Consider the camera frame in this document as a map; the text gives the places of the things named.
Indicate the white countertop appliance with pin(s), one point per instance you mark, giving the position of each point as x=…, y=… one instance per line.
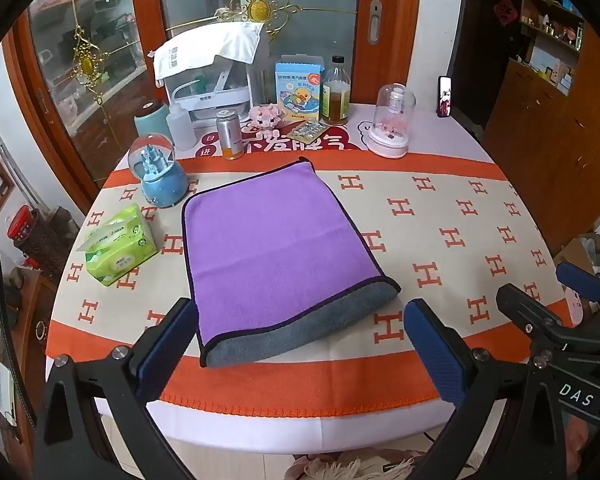
x=215, y=100

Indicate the white squeeze bottle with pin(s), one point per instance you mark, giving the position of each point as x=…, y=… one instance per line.
x=180, y=130

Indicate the glass bottle with amber liquid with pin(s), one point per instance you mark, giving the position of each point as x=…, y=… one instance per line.
x=336, y=102

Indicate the green tissue pack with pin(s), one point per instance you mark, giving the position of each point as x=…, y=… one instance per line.
x=120, y=255

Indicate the pink block toy figure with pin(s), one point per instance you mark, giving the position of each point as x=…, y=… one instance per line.
x=266, y=116

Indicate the blue castle snow globe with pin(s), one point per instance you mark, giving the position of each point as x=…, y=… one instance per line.
x=160, y=185

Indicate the teal thermos cup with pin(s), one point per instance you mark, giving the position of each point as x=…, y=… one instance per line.
x=150, y=120

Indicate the white cloth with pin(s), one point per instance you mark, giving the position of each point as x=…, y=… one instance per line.
x=205, y=47

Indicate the blister pill pack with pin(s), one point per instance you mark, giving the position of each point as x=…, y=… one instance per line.
x=305, y=131

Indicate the small gold door ornament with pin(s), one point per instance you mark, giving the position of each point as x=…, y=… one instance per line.
x=87, y=65

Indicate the cardboard box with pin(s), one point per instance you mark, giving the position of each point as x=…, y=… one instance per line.
x=577, y=255

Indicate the white printed table cover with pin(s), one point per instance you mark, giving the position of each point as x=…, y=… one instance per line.
x=430, y=135

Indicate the red lid jar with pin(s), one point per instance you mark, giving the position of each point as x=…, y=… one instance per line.
x=27, y=230

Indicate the smartphone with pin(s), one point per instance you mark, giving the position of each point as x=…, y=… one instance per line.
x=445, y=97

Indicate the wooden wall shelf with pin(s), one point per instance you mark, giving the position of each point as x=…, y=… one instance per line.
x=550, y=20

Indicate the large gold door ornament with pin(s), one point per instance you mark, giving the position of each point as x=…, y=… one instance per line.
x=257, y=10

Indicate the purple and grey towel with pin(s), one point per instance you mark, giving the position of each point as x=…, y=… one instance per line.
x=270, y=250

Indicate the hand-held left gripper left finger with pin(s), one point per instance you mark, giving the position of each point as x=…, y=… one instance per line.
x=166, y=350

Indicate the red paper door decoration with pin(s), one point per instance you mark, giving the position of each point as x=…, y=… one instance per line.
x=505, y=11

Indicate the blue duck print box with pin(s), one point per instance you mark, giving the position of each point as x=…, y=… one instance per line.
x=297, y=95

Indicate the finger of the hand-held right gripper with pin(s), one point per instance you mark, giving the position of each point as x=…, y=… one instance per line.
x=525, y=310
x=580, y=280

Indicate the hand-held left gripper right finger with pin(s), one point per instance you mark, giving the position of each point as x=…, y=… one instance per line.
x=436, y=355

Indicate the wooden cabinet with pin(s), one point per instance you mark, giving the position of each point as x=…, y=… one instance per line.
x=555, y=150

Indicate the silver can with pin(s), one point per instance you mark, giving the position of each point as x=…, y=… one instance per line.
x=228, y=135

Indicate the pink glass dome ornament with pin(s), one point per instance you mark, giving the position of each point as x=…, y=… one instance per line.
x=392, y=135

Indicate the orange patterned table blanket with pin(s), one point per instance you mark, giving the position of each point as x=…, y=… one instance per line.
x=430, y=220

